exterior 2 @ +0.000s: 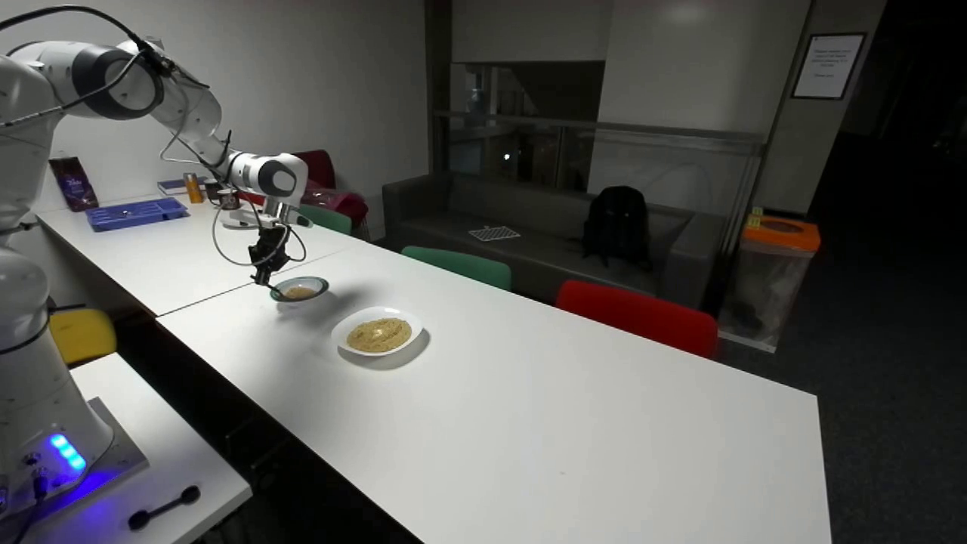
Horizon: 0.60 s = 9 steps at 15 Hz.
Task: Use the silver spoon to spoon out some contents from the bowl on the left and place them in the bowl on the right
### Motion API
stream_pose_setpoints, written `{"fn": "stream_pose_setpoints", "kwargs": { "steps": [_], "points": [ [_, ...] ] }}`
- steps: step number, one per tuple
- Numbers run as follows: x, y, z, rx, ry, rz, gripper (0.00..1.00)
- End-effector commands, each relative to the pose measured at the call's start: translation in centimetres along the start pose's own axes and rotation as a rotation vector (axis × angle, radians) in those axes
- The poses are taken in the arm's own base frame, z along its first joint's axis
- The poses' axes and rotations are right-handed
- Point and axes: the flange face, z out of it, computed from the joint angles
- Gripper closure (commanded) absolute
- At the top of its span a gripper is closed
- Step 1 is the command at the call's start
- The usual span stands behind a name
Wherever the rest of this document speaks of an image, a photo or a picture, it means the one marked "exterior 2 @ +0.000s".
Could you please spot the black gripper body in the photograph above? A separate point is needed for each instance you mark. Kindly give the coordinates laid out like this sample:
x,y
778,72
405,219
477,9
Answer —
x,y
273,241

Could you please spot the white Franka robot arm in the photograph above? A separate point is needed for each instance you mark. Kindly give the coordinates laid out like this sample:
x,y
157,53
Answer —
x,y
61,92

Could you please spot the green-rimmed small bowl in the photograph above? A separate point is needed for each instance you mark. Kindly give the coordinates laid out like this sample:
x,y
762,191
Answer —
x,y
322,288

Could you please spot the white oval bowl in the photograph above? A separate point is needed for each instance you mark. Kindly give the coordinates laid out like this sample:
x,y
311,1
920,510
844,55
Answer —
x,y
347,348

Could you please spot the green chair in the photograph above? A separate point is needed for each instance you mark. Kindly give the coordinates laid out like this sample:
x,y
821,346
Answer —
x,y
458,263
327,219

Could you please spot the dark red armchair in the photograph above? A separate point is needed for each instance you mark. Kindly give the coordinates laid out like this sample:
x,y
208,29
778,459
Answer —
x,y
336,201

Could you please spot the orange small bottle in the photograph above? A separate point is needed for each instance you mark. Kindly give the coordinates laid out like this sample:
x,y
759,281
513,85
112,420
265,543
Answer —
x,y
194,189

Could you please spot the large heap of rice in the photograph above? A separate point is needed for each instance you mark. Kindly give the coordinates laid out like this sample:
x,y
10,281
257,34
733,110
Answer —
x,y
378,332

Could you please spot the blue flat box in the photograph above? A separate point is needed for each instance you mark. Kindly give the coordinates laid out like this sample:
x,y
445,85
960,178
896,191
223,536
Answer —
x,y
137,212

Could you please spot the yellow chair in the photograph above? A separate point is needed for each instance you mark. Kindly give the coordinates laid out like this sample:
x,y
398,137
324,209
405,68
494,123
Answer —
x,y
82,332

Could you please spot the dark purple tablet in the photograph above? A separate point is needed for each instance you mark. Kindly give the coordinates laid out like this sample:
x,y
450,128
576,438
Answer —
x,y
74,186

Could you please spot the paper sheet on sofa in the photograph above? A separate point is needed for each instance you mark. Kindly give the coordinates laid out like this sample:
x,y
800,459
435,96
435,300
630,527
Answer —
x,y
494,233

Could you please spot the black dumbbell-shaped tool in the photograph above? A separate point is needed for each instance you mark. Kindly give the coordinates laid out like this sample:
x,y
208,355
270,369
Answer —
x,y
164,507

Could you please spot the dark grey sofa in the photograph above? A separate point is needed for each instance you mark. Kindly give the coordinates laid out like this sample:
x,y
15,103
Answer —
x,y
545,216

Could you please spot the black backpack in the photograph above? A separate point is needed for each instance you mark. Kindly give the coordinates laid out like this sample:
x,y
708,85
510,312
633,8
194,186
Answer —
x,y
616,227

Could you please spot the red chair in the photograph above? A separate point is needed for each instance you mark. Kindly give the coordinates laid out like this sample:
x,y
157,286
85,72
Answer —
x,y
634,312

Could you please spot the bin with orange lid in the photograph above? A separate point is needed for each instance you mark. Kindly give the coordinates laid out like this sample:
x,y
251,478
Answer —
x,y
772,275

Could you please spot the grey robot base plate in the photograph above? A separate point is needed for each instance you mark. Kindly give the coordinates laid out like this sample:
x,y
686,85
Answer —
x,y
109,464

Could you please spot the framed wall notice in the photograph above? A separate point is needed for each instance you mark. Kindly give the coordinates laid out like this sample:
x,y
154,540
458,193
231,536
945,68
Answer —
x,y
830,63

